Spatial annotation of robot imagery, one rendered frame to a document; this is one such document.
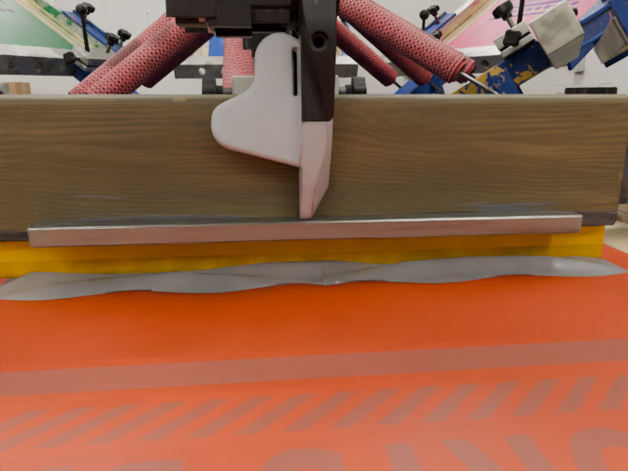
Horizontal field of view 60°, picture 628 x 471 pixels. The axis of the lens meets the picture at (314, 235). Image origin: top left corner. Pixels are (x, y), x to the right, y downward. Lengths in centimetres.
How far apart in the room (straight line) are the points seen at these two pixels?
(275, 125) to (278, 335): 10
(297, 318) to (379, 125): 11
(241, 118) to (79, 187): 9
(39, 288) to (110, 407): 13
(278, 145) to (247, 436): 15
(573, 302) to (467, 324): 7
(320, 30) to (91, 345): 17
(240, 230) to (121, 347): 9
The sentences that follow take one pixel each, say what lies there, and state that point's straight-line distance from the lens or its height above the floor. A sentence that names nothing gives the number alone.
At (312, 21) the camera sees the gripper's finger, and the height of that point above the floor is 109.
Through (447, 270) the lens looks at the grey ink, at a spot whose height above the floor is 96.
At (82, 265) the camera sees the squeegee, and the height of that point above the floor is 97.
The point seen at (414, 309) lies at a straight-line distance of 27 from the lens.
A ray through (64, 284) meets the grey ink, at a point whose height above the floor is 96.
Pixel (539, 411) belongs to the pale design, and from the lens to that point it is 20.
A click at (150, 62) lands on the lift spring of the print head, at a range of 103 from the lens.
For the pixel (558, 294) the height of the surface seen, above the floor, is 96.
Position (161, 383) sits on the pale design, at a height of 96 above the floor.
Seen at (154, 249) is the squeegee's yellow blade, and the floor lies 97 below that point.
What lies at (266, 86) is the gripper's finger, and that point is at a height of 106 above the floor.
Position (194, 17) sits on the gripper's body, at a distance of 28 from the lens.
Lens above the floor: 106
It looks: 15 degrees down
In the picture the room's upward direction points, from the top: 1 degrees counter-clockwise
